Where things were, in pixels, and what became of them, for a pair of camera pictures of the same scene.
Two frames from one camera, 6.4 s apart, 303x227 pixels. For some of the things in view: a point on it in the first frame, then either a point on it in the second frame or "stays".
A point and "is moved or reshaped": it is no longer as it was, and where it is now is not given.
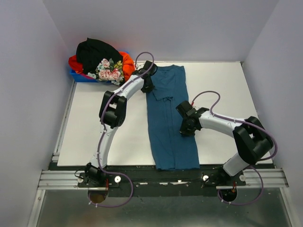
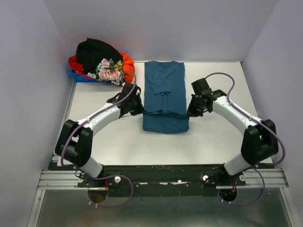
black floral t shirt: [101, 61] stays
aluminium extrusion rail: [57, 179] stays
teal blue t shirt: [174, 150] is moved or reshaped
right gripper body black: [185, 129] to [195, 107]
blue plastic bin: [77, 77] stays
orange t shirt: [127, 63] stays
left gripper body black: [147, 88] to [137, 107]
